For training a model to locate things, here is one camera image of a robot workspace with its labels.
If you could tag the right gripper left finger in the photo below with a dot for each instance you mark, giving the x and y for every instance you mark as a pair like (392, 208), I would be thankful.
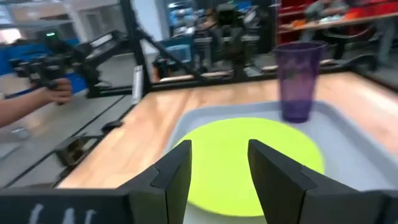
(168, 199)

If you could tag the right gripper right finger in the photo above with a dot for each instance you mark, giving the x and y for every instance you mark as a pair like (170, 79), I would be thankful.
(280, 196)

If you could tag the lime green plate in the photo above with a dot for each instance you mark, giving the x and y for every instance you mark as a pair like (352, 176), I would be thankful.
(220, 161)

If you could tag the purple plastic cup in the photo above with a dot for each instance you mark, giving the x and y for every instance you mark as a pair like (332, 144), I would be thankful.
(297, 81)

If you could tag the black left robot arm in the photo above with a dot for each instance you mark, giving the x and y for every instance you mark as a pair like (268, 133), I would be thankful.
(231, 46)

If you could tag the person's forearm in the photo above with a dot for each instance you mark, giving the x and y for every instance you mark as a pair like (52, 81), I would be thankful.
(18, 109)

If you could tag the grey plastic tray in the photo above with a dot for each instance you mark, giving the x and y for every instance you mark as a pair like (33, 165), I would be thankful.
(351, 155)

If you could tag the person's hand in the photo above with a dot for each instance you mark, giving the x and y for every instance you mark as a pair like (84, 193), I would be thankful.
(60, 91)

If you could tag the black office chair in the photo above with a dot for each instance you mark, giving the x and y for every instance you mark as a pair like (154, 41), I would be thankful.
(345, 39)

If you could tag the wooden desk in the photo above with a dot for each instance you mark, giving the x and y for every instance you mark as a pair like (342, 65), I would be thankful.
(335, 22)

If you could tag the person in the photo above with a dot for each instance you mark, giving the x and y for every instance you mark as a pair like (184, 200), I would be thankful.
(325, 9)

